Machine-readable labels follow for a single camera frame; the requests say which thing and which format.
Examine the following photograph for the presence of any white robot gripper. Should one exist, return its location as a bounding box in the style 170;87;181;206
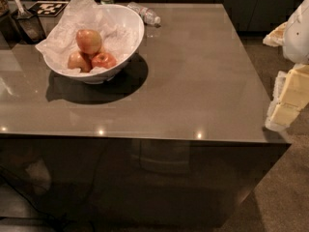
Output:
263;0;309;131

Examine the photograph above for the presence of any yellow-red apple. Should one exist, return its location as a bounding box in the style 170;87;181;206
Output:
75;29;102;54

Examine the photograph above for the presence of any right red apple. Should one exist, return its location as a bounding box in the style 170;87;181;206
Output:
92;52;117;69

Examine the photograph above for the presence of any white ceramic bowl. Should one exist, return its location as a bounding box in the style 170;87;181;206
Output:
42;3;146;85

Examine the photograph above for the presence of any clear plastic water bottle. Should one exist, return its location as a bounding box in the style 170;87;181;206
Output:
127;2;161;26

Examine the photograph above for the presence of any white crumpled paper liner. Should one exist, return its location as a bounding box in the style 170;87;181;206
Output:
35;0;139;75

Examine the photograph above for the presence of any black and white marker card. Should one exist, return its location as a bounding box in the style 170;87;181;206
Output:
30;1;68;17

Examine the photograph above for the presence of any dark scoop with white handle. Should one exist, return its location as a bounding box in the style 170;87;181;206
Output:
12;0;45;44

